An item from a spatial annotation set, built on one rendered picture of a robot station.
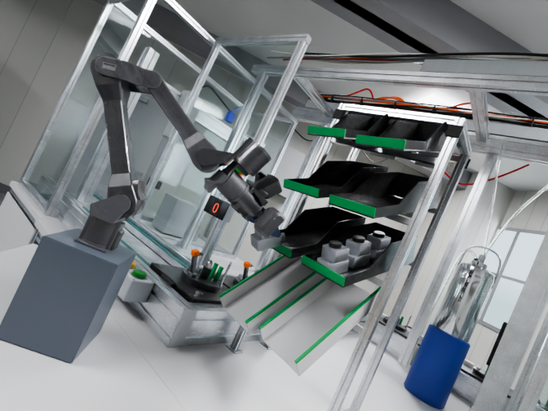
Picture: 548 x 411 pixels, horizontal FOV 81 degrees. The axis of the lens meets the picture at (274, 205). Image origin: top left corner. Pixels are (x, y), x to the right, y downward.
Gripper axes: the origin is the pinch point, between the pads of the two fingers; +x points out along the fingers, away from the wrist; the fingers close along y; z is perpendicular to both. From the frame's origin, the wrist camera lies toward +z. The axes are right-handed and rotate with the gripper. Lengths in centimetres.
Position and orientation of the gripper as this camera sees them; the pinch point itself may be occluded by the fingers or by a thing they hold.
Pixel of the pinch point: (267, 223)
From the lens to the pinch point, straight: 77.8
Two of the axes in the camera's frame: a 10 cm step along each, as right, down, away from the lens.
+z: 7.0, -7.1, 1.2
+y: -4.6, -3.2, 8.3
